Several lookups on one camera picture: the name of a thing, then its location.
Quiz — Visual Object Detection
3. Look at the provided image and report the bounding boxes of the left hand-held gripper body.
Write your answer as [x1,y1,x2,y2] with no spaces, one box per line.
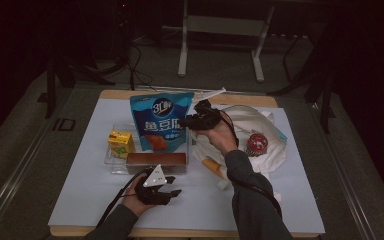
[134,163,169,206]

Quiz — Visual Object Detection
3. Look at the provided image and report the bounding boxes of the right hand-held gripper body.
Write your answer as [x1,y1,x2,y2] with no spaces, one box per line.
[186,87,228,132]

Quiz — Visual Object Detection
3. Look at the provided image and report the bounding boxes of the brown box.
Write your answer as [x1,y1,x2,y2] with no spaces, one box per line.
[126,152,188,175]

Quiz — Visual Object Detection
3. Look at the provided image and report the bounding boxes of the blue snack bag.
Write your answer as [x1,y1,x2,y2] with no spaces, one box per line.
[129,92,195,153]

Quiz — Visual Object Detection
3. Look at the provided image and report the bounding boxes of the clear plastic container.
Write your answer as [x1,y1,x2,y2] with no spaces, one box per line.
[104,123,191,175]

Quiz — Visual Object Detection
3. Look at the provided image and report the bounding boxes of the white patterned tote bag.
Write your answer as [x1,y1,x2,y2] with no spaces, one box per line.
[190,104,288,204]

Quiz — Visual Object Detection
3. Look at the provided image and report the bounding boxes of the yellow drink carton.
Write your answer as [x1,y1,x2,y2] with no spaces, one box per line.
[108,129,137,159]

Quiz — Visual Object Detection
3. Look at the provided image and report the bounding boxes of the person's left hand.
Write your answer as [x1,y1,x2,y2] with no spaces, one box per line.
[121,183,158,218]

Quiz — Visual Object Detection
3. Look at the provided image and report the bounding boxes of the person's right hand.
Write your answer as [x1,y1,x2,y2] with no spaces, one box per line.
[193,111,240,157]

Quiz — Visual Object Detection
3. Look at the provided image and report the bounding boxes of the white table mat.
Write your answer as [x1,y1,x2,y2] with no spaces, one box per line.
[48,98,326,234]

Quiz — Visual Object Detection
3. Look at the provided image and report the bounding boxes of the red can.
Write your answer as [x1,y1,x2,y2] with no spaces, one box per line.
[245,133,269,158]

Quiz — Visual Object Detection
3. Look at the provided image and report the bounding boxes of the black tripod stand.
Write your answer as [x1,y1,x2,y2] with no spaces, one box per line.
[44,0,116,119]

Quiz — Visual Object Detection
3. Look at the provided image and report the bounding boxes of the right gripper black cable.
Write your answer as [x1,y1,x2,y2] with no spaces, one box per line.
[219,110,284,221]

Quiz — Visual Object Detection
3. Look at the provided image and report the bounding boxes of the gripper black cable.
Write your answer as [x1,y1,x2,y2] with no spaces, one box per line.
[219,110,284,221]
[95,168,148,228]

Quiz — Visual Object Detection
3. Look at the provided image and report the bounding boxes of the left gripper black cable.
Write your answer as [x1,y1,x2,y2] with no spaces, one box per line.
[95,168,148,228]

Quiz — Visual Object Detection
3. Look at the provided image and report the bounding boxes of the black floor cables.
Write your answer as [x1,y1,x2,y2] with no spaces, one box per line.
[126,43,157,92]

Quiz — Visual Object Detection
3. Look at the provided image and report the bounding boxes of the white metal desk frame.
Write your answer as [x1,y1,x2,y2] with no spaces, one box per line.
[177,0,276,83]

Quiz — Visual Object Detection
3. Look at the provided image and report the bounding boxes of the small black floor bracket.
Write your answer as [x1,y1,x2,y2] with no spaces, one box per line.
[52,117,77,132]

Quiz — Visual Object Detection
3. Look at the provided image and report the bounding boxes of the metal floor rail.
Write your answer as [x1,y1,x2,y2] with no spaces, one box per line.
[313,99,378,240]
[0,96,68,240]

